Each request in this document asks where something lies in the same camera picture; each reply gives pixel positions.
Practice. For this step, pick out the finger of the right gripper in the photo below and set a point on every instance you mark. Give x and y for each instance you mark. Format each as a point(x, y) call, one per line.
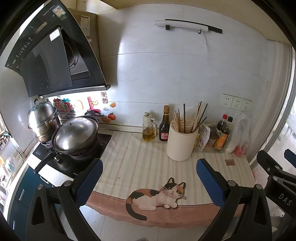
point(271, 166)
point(290, 157)

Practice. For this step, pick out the black range hood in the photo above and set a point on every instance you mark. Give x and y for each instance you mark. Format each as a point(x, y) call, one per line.
point(54, 57)

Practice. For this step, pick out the right wall socket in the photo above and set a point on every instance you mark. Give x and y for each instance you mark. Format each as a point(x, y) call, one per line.
point(246, 105)

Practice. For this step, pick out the middle wall socket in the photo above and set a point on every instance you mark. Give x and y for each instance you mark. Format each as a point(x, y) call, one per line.
point(236, 103)

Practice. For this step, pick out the striped cat table mat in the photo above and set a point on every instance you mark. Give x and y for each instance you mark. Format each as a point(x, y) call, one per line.
point(131, 163)

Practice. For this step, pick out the white paper packet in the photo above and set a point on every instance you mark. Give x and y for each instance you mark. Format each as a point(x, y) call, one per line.
point(204, 132)

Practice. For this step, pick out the cream utensil holder block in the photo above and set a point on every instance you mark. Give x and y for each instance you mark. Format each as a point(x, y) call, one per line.
point(180, 145)

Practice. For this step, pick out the wall socket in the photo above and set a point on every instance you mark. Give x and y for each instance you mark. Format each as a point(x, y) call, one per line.
point(246, 105)
point(226, 101)
point(236, 103)

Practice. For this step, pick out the black induction cooktop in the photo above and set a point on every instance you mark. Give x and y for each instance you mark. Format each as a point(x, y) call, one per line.
point(70, 163)

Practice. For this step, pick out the glass oil dispenser bottle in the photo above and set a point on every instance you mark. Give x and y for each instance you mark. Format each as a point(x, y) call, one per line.
point(148, 127)

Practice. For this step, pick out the red cap sauce bottle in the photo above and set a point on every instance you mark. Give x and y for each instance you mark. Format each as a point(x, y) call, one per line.
point(221, 123)

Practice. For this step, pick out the wall mounted rail rack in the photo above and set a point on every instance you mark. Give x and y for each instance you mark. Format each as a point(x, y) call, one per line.
point(172, 23)

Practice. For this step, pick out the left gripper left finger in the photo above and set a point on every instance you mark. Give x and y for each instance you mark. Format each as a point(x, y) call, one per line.
point(73, 194)

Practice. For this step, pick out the left wall socket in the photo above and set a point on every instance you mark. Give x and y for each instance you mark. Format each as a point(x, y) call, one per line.
point(226, 101)

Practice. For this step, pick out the black cap sauce bottle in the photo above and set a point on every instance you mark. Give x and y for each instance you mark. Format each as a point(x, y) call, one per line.
point(224, 134)

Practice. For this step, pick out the blue kitchen cabinet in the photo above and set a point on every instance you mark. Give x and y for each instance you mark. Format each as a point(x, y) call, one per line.
point(22, 200)

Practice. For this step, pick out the steel wok with lid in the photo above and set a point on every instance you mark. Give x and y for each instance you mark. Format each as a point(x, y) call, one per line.
point(76, 133)

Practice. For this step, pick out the dark soy sauce bottle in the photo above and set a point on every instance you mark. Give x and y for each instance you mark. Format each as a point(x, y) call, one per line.
point(164, 125)

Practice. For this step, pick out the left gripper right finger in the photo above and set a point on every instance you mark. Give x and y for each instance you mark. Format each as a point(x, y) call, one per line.
point(223, 194)

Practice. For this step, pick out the brown lid spice jar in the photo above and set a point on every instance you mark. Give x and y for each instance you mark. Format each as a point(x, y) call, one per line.
point(212, 139)

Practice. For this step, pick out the black chopstick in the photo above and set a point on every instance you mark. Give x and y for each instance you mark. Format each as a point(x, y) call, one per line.
point(201, 118)
point(200, 124)
point(184, 118)

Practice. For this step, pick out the steel steamer pot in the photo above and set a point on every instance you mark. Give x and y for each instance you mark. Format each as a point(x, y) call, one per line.
point(43, 120)

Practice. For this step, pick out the clear plastic organizer tray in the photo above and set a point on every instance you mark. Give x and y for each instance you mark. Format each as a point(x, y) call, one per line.
point(209, 147)

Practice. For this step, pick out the plastic bag with red item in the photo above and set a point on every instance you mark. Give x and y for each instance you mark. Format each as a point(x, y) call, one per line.
point(240, 136)

